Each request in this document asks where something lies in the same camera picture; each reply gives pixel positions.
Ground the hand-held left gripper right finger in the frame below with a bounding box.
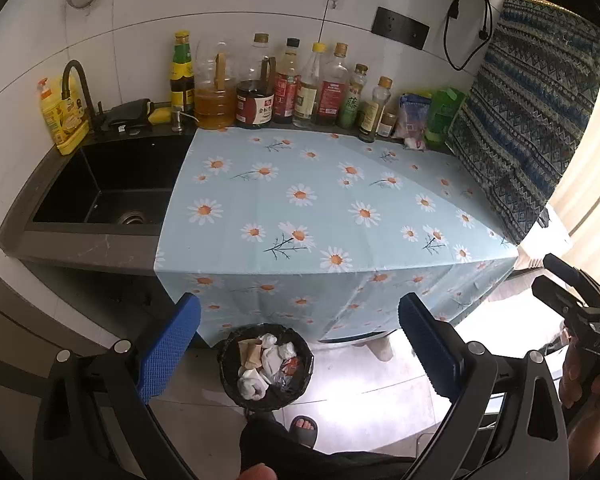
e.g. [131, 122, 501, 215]
[397, 292, 572, 480]

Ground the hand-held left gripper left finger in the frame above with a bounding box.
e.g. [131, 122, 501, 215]
[32, 292, 203, 480]

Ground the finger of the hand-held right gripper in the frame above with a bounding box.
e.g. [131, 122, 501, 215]
[531, 275, 587, 324]
[543, 253, 600, 307]

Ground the black lined trash bin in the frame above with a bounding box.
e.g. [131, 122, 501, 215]
[216, 323, 315, 414]

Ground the brown paper bag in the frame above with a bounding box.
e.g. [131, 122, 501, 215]
[237, 338, 264, 370]

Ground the white knitted cloth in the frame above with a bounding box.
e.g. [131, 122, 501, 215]
[237, 367, 272, 403]

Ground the white paper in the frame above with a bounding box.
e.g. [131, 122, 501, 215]
[261, 341, 297, 377]

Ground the crushed clear plastic bottle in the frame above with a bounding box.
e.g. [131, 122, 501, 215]
[269, 372, 299, 394]

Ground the person's left hand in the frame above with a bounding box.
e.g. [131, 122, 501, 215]
[242, 463, 279, 480]

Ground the person's foot in black sandal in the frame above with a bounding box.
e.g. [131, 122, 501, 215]
[287, 413, 322, 450]

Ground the person's leg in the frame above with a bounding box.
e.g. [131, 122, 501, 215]
[238, 417, 417, 480]

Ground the blue patterned cloth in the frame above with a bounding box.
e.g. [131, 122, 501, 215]
[446, 0, 600, 247]

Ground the black sink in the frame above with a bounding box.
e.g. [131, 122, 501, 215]
[24, 132, 194, 237]

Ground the blue daisy tablecloth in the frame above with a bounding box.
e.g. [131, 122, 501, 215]
[152, 126, 522, 349]

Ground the green packet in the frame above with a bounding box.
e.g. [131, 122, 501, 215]
[424, 87, 467, 147]

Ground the clear bag of white salt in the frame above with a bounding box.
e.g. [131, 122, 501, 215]
[397, 92, 431, 152]

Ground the metal soap dispenser pump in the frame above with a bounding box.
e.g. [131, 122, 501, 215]
[171, 109, 201, 134]

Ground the small brown jar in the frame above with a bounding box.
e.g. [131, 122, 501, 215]
[377, 109, 397, 139]

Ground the black dish cloth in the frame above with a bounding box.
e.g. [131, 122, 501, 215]
[102, 98, 154, 131]

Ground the olive label small bottle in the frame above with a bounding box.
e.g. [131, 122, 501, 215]
[357, 75, 394, 142]

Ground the clear cooking oil jug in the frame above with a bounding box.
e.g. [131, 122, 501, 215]
[193, 39, 237, 131]

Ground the green pepper oil bottle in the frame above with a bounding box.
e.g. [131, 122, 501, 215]
[337, 63, 370, 130]

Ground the yellow dish soap bottle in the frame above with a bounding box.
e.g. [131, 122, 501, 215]
[35, 77, 90, 157]

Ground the dark soy sauce jug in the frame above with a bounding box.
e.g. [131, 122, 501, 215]
[234, 33, 276, 130]

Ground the red label gold cap bottle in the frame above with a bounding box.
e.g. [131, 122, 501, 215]
[312, 42, 351, 127]

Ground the green label sauce bottle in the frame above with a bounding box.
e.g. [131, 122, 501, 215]
[168, 30, 196, 114]

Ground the black faucet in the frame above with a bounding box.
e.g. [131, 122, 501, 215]
[61, 59, 104, 134]

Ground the clear bottle yellow cap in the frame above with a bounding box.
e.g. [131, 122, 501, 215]
[292, 42, 328, 129]

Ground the red label black cap bottle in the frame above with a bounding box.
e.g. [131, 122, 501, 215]
[272, 37, 302, 125]

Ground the black cable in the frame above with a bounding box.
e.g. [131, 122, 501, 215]
[442, 0, 495, 72]

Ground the black wall socket panel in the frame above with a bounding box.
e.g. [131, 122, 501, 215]
[371, 6, 430, 51]

